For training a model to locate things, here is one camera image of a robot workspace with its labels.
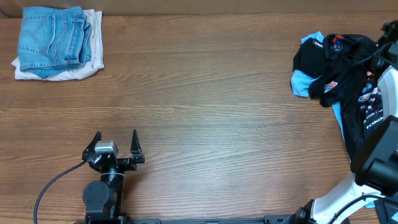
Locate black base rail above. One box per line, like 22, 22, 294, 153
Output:
83, 215, 293, 224

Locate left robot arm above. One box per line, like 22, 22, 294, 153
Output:
82, 130, 145, 224

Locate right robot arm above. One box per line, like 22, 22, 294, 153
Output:
284, 21, 397, 223

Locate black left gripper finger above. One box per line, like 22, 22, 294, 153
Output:
130, 129, 143, 158
83, 131, 101, 153

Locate folded white cloth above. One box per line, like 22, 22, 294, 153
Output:
11, 9, 104, 82

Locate black and light-blue garment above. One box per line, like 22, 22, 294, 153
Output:
290, 31, 354, 160

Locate folded blue jeans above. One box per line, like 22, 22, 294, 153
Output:
17, 6, 91, 78

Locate black printed cycling jersey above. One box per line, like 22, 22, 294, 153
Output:
290, 32, 383, 159

